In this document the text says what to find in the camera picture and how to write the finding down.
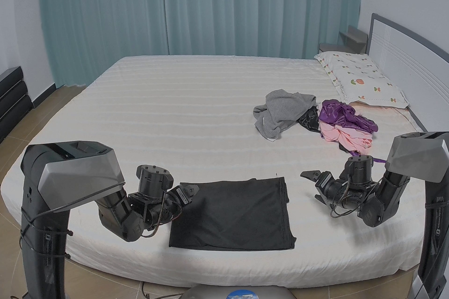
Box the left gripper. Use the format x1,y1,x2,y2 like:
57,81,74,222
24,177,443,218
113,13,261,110
162,185,202,220

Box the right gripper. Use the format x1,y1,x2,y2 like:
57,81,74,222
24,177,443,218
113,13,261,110
301,170,350,211

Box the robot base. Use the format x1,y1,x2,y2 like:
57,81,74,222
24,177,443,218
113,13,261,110
178,284,292,299

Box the bed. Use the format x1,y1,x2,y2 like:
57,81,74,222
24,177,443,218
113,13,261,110
0,13,449,291

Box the pink garment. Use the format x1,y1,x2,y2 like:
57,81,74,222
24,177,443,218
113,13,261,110
320,121,373,155

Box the black patterned garment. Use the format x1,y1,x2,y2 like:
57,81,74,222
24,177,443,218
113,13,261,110
297,106,322,132

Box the purple garment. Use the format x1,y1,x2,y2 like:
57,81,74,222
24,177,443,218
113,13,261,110
319,99,388,164

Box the grey garment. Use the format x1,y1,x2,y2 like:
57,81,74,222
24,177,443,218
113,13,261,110
253,89,318,142

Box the pale pink pillow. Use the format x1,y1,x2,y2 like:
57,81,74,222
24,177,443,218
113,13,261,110
349,101,411,112

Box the white printed pillow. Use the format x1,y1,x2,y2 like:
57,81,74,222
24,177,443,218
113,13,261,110
314,50,411,109

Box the grey bedside table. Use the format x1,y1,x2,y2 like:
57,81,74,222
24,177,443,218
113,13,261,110
319,25,369,55

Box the black chest of drawers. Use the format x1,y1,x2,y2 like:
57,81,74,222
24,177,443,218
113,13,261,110
0,66,34,145

